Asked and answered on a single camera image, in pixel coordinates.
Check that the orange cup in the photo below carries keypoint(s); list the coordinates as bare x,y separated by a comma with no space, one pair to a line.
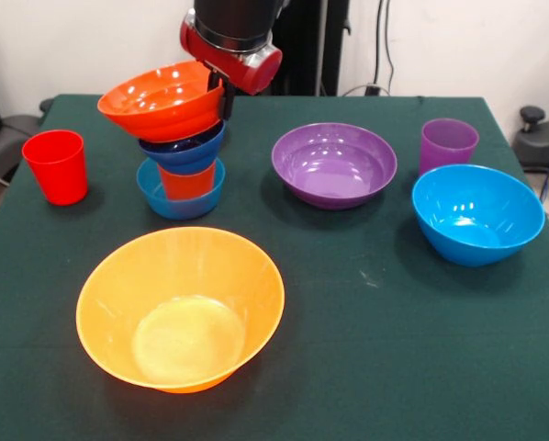
187,186

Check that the dark green table cloth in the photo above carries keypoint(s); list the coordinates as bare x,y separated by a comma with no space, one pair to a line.
394,367

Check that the small light blue bowl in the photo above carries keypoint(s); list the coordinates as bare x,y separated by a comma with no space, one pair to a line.
182,210

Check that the purple cup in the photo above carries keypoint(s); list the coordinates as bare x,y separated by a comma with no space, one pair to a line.
449,147

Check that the large yellow bowl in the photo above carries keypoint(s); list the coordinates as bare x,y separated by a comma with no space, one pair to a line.
178,317

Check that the large light blue bowl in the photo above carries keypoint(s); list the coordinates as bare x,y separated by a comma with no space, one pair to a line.
476,220

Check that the red cup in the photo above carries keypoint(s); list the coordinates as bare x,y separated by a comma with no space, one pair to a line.
56,170

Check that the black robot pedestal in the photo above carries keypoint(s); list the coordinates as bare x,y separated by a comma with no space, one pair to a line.
306,55

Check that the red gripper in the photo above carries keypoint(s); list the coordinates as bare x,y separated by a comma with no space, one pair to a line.
238,69

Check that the purple bowl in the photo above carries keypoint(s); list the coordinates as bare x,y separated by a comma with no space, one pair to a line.
334,170

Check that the small dark blue bowl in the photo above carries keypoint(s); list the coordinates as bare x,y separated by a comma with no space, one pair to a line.
187,158

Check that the wide orange bowl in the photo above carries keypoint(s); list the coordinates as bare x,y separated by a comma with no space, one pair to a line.
160,117

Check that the black office chair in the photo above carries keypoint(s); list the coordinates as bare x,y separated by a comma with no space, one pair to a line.
8,133

